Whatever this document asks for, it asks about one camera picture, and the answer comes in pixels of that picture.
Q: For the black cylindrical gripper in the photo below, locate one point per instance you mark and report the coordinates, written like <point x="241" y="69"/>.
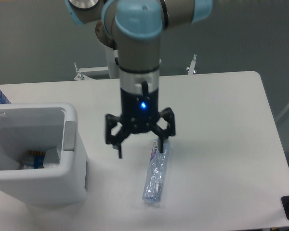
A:
<point x="139" y="114"/>

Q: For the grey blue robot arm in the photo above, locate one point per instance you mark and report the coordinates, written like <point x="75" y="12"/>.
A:
<point x="135" y="26"/>

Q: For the white plastic trash can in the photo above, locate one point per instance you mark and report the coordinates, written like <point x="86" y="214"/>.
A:
<point x="40" y="127"/>

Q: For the crushed clear plastic bottle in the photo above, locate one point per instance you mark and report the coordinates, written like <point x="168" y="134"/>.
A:
<point x="156" y="173"/>

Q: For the blue snack package in bin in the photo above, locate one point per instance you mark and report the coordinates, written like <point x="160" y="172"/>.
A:
<point x="33" y="160"/>

